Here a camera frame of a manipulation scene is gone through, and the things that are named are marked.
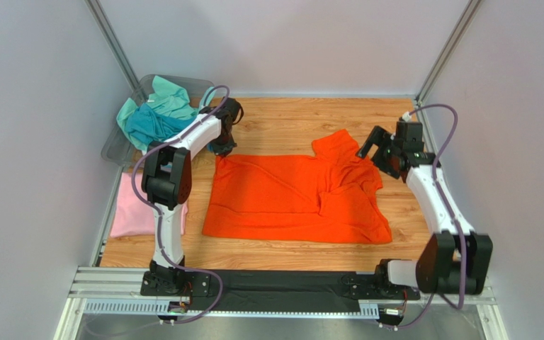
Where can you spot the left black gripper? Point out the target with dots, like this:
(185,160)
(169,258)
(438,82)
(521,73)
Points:
(224,149)

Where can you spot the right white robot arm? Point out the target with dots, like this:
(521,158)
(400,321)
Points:
(456,258)

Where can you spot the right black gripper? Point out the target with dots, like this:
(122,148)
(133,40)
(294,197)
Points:
(384,153)

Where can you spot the clear plastic bin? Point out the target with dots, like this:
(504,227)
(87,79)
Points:
(118,149)

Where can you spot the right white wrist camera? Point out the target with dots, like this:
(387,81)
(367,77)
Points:
(408,117)

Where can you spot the folded pink t shirt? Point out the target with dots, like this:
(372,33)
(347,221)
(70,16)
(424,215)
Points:
(132,216)

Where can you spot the light mint t shirt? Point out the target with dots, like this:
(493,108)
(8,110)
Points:
(166,96)

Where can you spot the orange t shirt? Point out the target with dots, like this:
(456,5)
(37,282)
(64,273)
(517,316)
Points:
(327,197)

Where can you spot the dark teal t shirt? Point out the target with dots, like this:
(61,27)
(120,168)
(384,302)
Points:
(146,125)

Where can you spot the aluminium frame rail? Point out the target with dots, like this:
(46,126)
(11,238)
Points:
(125,284)

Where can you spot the black base cloth strip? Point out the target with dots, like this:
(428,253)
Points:
(288,291)

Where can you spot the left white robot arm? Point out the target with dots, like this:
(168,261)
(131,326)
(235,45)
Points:
(167,184)

